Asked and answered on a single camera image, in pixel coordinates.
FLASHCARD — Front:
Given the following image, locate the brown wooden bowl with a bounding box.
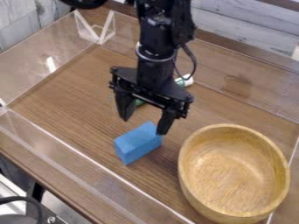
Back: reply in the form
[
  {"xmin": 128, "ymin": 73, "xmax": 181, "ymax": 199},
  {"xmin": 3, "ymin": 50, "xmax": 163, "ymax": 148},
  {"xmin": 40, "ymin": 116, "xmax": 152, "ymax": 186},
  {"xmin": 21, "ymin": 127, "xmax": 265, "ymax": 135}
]
[{"xmin": 177, "ymin": 123, "xmax": 291, "ymax": 224}]

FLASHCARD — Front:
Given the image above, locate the black table leg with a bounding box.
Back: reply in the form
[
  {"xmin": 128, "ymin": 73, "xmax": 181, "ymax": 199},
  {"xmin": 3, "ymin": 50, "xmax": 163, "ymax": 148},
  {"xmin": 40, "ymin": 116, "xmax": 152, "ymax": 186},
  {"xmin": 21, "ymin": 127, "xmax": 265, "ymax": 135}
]
[{"xmin": 32, "ymin": 182, "xmax": 45, "ymax": 202}]

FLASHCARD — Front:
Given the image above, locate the blue rectangular block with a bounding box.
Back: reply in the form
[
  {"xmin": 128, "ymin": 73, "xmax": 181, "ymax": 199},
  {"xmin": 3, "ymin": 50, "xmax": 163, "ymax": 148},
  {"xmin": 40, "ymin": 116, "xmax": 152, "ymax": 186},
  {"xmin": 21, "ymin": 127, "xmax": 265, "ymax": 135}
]
[{"xmin": 113, "ymin": 122, "xmax": 163, "ymax": 165}]

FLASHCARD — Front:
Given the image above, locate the clear acrylic corner bracket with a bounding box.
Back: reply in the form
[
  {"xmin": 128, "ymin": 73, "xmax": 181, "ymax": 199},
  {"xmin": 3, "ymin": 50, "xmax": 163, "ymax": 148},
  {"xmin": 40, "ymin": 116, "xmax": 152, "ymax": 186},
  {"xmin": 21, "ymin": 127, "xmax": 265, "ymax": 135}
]
[{"xmin": 73, "ymin": 10, "xmax": 117, "ymax": 46}]

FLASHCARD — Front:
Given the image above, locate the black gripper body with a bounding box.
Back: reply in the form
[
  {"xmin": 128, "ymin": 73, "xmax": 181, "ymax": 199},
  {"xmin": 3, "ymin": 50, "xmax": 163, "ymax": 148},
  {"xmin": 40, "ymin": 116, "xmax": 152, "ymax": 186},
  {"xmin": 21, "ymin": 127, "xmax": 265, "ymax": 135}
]
[{"xmin": 109, "ymin": 66, "xmax": 193, "ymax": 119}]

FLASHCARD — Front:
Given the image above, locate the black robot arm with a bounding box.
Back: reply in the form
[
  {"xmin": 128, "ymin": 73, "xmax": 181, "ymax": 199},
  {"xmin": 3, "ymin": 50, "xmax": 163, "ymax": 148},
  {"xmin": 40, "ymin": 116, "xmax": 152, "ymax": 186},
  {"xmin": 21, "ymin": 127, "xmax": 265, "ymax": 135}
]
[{"xmin": 109, "ymin": 0, "xmax": 196, "ymax": 135}]

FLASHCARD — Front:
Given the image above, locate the green Expo marker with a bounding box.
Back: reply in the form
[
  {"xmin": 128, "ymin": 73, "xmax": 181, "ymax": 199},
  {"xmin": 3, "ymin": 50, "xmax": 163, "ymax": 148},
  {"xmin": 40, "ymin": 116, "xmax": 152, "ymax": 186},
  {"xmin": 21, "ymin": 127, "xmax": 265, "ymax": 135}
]
[{"xmin": 135, "ymin": 74, "xmax": 193, "ymax": 107}]

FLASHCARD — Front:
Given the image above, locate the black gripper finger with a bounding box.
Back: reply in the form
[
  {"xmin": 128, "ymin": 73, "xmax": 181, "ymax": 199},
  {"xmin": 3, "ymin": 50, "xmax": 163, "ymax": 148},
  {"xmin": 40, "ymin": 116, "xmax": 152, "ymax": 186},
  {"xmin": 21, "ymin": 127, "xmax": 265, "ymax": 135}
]
[
  {"xmin": 156, "ymin": 109, "xmax": 176, "ymax": 136},
  {"xmin": 115, "ymin": 90, "xmax": 136, "ymax": 122}
]

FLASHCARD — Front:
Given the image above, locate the black cable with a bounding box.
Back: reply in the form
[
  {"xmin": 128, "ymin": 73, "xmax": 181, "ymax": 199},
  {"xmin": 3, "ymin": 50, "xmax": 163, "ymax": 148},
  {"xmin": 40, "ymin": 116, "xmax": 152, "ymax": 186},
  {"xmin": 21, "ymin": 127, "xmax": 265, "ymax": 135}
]
[{"xmin": 0, "ymin": 196, "xmax": 43, "ymax": 224}]

